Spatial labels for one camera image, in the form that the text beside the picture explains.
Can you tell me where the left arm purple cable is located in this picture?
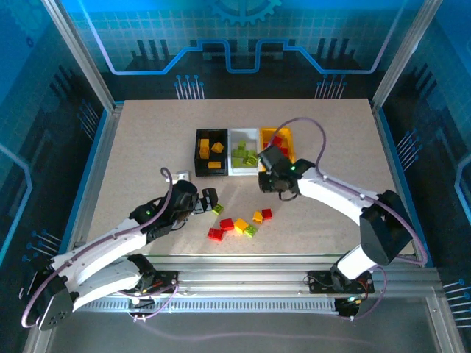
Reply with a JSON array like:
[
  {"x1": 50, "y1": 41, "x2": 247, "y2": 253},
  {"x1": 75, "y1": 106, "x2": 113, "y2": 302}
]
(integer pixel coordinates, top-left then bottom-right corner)
[{"x1": 21, "y1": 167, "x2": 183, "y2": 328}]

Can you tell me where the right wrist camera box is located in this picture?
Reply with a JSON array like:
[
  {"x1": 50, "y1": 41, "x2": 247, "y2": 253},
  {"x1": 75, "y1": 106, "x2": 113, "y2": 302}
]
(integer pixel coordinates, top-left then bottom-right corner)
[{"x1": 256, "y1": 144, "x2": 292, "y2": 174}]

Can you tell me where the black plastic bin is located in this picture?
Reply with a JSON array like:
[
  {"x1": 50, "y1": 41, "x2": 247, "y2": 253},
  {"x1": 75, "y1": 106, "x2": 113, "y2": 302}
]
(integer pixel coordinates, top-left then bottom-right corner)
[{"x1": 194, "y1": 128, "x2": 229, "y2": 177}]

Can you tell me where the aluminium frame with rails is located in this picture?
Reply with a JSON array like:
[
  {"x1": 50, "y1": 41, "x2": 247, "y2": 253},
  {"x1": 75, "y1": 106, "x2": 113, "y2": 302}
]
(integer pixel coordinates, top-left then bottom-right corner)
[{"x1": 21, "y1": 252, "x2": 467, "y2": 353}]

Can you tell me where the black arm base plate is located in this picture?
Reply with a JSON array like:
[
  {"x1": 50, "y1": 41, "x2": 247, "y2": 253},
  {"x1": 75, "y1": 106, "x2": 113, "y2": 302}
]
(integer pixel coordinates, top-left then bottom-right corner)
[
  {"x1": 307, "y1": 270, "x2": 375, "y2": 295},
  {"x1": 111, "y1": 270, "x2": 180, "y2": 294}
]

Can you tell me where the aluminium side rail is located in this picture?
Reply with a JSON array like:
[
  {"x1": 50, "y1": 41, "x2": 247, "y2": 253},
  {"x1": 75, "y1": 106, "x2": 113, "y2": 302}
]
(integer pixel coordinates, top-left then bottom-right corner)
[{"x1": 60, "y1": 104, "x2": 124, "y2": 251}]

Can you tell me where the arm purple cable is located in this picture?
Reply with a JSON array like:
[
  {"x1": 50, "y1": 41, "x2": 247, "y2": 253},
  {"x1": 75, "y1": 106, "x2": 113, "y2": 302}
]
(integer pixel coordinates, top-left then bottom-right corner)
[
  {"x1": 272, "y1": 117, "x2": 430, "y2": 323},
  {"x1": 21, "y1": 167, "x2": 183, "y2": 328}
]

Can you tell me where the grey slotted cable duct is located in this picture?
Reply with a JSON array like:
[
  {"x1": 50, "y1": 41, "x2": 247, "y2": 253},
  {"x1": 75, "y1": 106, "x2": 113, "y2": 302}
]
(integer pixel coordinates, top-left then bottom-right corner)
[{"x1": 73, "y1": 299, "x2": 338, "y2": 314}]

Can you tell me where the aluminium corner post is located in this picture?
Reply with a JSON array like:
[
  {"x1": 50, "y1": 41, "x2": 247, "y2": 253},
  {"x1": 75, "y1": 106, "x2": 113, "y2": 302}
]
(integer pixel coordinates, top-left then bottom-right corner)
[
  {"x1": 40, "y1": 0, "x2": 125, "y2": 113},
  {"x1": 370, "y1": 0, "x2": 445, "y2": 110}
]

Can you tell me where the white plastic bin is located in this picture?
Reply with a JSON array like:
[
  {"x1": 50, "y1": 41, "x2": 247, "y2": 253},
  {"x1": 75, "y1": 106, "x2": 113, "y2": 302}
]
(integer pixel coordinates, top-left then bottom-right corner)
[{"x1": 227, "y1": 127, "x2": 261, "y2": 177}]

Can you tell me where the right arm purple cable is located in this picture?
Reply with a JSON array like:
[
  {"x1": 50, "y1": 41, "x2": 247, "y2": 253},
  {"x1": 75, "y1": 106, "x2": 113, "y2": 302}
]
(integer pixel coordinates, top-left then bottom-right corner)
[{"x1": 272, "y1": 117, "x2": 430, "y2": 323}]

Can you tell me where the yellow plastic bin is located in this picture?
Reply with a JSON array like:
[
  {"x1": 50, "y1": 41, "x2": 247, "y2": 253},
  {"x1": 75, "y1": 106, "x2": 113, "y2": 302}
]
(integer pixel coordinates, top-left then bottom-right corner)
[{"x1": 258, "y1": 126, "x2": 297, "y2": 174}]

